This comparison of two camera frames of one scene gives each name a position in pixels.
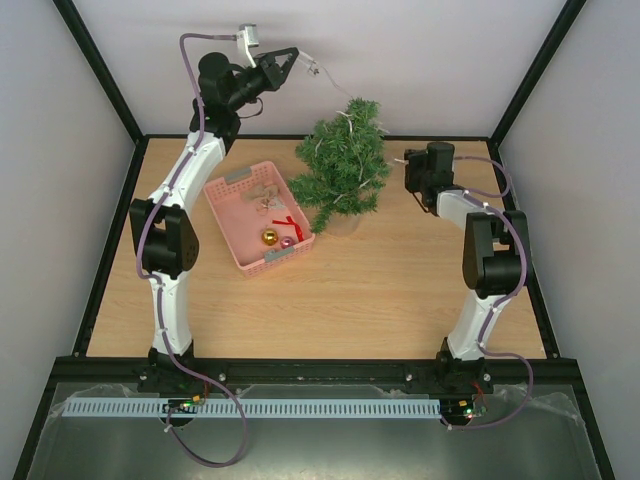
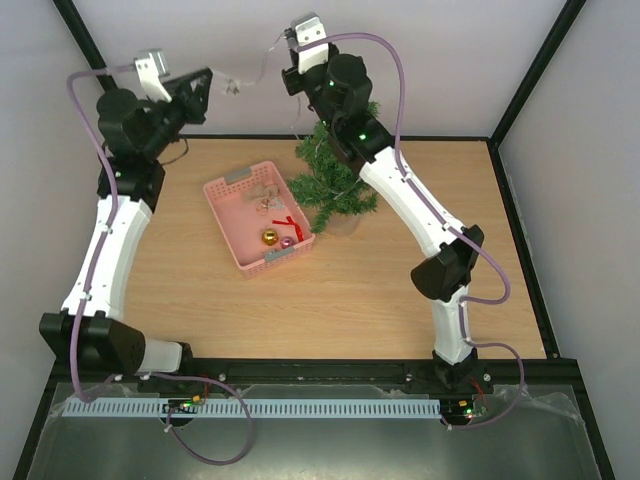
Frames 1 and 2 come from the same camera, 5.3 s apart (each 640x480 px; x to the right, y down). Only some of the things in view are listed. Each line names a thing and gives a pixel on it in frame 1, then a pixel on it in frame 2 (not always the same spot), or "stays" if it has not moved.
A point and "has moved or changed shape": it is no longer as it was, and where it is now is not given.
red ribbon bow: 289,221 stays
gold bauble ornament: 269,237 stays
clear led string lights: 350,126 → 262,75
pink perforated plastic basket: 258,218 stays
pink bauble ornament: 286,242 stays
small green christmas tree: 344,162 stays
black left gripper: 275,75 → 181,90
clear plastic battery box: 308,63 has moved or changed shape
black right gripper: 412,170 → 291,80
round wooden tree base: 342,225 stays
